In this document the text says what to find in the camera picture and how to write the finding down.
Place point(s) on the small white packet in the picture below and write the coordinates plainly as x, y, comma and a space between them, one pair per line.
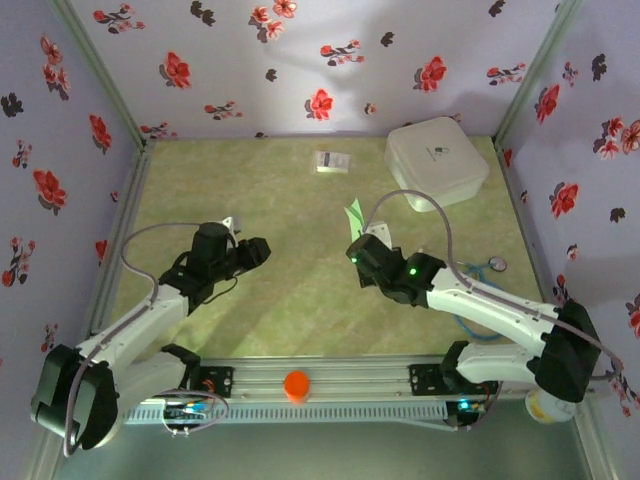
331, 161

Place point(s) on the light green cloth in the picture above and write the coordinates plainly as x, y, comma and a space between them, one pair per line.
356, 220

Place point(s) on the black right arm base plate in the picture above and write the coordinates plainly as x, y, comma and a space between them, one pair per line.
425, 380

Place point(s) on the white yellow jar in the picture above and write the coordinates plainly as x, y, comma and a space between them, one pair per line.
542, 412

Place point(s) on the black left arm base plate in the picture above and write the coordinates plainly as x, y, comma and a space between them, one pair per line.
220, 382

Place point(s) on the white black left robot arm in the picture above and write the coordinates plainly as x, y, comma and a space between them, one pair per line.
135, 325

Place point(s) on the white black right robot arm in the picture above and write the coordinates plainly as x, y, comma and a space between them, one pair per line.
490, 310

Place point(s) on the white plastic lidded box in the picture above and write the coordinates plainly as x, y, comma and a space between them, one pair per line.
435, 160

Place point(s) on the aluminium mounting rail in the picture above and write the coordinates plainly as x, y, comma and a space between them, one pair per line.
350, 375

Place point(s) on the aluminium corner post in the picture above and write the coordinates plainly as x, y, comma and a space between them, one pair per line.
537, 70
100, 70

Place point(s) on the orange cylinder cap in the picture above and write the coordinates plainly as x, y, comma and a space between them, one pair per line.
296, 386

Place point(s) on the aluminium side rail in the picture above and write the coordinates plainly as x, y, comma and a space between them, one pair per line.
530, 240
117, 240

